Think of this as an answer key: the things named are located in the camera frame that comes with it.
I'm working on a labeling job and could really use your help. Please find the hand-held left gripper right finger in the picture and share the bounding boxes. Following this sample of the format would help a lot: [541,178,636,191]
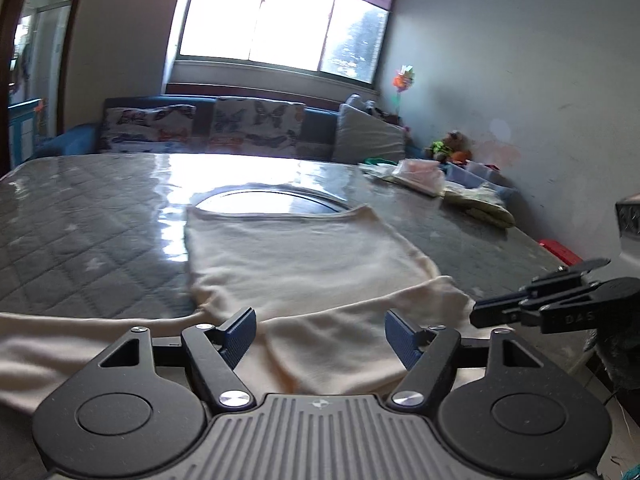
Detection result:
[384,309,547,410]

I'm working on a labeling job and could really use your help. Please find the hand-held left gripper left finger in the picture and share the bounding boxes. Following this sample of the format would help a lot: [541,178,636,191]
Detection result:
[96,307,257,411]

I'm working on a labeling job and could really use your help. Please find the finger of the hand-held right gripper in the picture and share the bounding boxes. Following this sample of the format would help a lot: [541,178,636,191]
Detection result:
[469,285,603,335]
[519,258,612,302]

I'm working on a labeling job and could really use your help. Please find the beige sweater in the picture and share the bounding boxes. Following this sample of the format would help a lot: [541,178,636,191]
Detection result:
[0,203,477,413]

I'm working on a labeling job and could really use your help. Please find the person's right forearm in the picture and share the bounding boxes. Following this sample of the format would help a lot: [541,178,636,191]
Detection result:
[592,327,640,392]

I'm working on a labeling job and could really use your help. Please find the red plastic item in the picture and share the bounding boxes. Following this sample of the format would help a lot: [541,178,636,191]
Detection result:
[538,238,584,267]

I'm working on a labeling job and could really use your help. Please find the silver metallic item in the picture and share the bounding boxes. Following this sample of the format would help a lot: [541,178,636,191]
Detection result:
[614,198,640,262]

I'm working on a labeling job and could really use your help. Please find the pale yellow cloth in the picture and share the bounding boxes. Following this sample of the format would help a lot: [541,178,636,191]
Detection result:
[444,184,516,230]

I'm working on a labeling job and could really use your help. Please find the clear plastic storage box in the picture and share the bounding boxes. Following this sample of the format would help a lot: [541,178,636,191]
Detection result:
[444,160,517,202]

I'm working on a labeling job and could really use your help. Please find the white plastic bag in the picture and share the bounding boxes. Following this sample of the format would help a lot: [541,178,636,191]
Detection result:
[361,158,447,197]

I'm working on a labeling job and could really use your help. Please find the brown stuffed toy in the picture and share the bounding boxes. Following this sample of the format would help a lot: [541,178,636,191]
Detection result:
[426,130,474,163]

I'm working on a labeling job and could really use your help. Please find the grey pillow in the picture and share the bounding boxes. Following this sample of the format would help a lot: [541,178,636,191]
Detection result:
[330,103,407,165]

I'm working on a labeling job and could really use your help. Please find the butterfly print cushion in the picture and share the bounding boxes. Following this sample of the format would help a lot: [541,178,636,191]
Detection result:
[208,98,307,159]
[97,104,197,155]

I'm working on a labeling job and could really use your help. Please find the white patterned pillow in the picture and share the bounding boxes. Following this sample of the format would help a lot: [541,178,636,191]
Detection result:
[345,93,392,121]

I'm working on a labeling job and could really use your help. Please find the colourful paper pinwheel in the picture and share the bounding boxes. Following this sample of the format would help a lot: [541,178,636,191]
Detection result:
[391,64,417,117]

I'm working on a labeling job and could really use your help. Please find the blue sofa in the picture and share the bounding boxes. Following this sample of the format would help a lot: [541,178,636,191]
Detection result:
[34,94,417,165]

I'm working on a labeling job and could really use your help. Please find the blue cabinet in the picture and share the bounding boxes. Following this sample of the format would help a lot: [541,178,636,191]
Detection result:
[7,98,44,162]

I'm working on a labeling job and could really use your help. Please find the large window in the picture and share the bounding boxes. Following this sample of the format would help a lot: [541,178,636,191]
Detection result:
[169,0,397,87]

